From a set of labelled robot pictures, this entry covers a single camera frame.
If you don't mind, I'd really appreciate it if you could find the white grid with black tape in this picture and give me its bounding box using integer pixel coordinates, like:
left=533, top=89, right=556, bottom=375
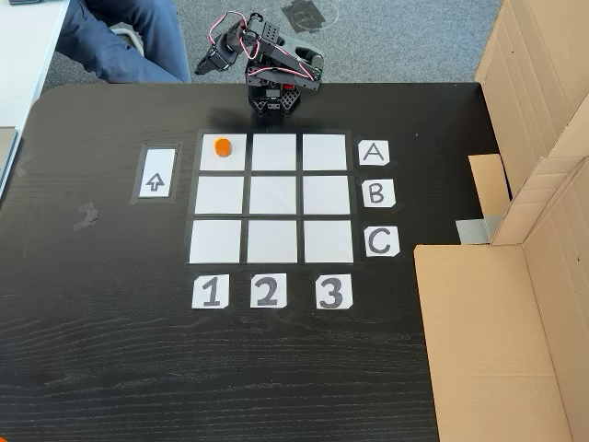
left=183, top=129, right=367, bottom=271

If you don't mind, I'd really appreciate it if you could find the black floor tape patch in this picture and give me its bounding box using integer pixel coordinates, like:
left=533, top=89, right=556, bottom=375
left=280, top=0, right=340, bottom=36

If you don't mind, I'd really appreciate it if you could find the person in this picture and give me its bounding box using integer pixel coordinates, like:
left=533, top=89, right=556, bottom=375
left=57, top=0, right=192, bottom=85

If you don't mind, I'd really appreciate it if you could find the white arrow paper sheet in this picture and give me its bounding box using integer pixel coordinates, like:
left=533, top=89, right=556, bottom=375
left=136, top=146, right=178, bottom=200

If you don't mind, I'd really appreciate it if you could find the paper label letter A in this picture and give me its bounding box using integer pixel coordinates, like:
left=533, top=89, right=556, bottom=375
left=357, top=140, right=391, bottom=166

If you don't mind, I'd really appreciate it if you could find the white desk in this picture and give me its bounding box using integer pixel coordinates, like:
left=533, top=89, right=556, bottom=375
left=0, top=0, right=71, bottom=130

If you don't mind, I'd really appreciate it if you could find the paper label letter B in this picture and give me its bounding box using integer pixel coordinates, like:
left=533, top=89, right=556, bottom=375
left=362, top=179, right=397, bottom=208

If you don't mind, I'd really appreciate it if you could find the grey flat panel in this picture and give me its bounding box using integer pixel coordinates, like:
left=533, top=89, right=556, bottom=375
left=0, top=124, right=23, bottom=204

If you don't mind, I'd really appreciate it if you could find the paper label number 1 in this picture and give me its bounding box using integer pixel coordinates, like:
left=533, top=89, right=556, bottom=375
left=191, top=274, right=230, bottom=309

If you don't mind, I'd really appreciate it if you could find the paper label number 2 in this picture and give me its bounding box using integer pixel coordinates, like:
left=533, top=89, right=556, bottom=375
left=249, top=272, right=289, bottom=308

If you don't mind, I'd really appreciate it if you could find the paper label letter C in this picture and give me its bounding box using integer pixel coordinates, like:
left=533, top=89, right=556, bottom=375
left=364, top=226, right=400, bottom=258

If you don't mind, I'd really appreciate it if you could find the paper label number 3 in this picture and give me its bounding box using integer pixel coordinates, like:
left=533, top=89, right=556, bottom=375
left=315, top=273, right=354, bottom=309

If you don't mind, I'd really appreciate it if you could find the brown cardboard screen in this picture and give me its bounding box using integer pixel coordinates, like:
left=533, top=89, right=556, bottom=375
left=413, top=0, right=589, bottom=442

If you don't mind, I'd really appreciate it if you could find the red white servo wire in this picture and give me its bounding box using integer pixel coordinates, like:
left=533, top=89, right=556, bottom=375
left=209, top=12, right=259, bottom=61
left=248, top=53, right=319, bottom=81

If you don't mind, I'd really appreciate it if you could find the white chair frame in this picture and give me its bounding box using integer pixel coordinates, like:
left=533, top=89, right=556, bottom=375
left=108, top=26, right=147, bottom=60

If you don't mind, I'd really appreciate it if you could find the grey duct tape strip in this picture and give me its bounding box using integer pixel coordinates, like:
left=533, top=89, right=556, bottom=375
left=455, top=214, right=502, bottom=246

